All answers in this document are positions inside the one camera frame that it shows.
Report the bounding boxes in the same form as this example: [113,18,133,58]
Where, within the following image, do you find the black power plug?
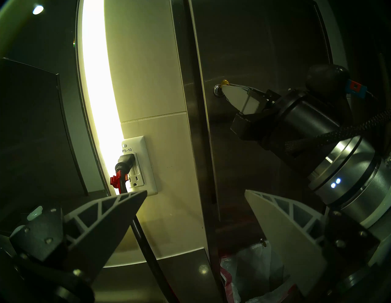
[115,154,136,174]

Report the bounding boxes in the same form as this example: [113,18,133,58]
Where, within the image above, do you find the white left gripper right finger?
[244,189,381,297]

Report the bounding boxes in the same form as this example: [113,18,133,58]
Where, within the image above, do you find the large wall mirror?
[0,0,110,199]

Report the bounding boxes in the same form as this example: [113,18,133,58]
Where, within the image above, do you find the stainless dispenser cabinet frame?
[170,0,352,303]

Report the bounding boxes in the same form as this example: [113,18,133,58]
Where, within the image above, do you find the stainless towel dispenser door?
[188,0,335,245]

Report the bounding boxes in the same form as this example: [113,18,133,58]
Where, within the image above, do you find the trash bin with liner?
[220,240,297,303]

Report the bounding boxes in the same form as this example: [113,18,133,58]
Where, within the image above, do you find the bright vertical light strip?
[78,0,127,196]

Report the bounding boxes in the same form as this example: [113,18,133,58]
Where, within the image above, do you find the white wall power outlet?
[121,136,158,196]

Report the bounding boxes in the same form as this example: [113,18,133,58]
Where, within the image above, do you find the red and black power cable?
[110,170,181,303]

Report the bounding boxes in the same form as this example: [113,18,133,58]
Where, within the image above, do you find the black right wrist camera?
[305,64,368,100]

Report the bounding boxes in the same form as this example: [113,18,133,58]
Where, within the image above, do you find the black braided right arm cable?
[284,109,391,153]

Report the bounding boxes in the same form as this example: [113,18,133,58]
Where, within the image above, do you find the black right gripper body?
[259,89,362,178]

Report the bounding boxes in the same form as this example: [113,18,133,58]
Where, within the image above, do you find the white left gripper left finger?
[9,190,148,278]

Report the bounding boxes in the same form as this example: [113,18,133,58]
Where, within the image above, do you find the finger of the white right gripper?
[221,85,285,141]
[228,83,280,106]

